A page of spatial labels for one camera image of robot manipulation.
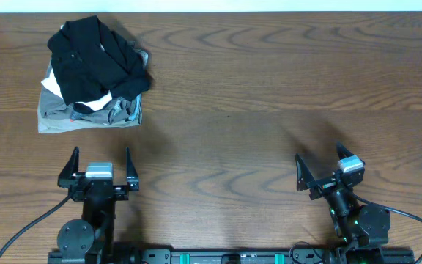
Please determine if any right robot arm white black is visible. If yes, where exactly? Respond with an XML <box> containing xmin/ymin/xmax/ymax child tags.
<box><xmin>295</xmin><ymin>143</ymin><xmax>390</xmax><ymax>263</ymax></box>

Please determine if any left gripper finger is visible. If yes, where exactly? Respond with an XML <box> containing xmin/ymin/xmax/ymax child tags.
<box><xmin>58</xmin><ymin>147</ymin><xmax>79</xmax><ymax>180</ymax></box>
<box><xmin>125</xmin><ymin>147</ymin><xmax>139</xmax><ymax>183</ymax></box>

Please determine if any grey folded garment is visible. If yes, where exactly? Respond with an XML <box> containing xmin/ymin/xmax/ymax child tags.
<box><xmin>37</xmin><ymin>48</ymin><xmax>148</xmax><ymax>133</ymax></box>

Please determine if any black right camera cable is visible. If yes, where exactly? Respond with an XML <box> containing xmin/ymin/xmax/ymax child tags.
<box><xmin>349</xmin><ymin>192</ymin><xmax>422</xmax><ymax>264</ymax></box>

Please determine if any white folded garment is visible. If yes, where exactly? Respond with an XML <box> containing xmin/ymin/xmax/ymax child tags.
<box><xmin>42</xmin><ymin>17</ymin><xmax>123</xmax><ymax>111</ymax></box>

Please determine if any black t-shirt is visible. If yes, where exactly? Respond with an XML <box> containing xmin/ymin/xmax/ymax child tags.
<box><xmin>47</xmin><ymin>15</ymin><xmax>151</xmax><ymax>105</ymax></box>

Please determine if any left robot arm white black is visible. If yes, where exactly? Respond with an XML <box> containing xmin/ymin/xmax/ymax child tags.
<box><xmin>48</xmin><ymin>147</ymin><xmax>141</xmax><ymax>263</ymax></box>

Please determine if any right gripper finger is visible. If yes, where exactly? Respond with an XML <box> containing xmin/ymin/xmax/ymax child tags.
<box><xmin>336</xmin><ymin>142</ymin><xmax>354</xmax><ymax>160</ymax></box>
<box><xmin>295</xmin><ymin>154</ymin><xmax>314</xmax><ymax>191</ymax></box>

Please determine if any black folded garment in pile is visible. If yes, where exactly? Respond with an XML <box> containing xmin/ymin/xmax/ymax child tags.
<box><xmin>73</xmin><ymin>103</ymin><xmax>95</xmax><ymax>114</ymax></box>

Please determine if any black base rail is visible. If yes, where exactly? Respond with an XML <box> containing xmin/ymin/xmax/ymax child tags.
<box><xmin>48</xmin><ymin>246</ymin><xmax>415</xmax><ymax>264</ymax></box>

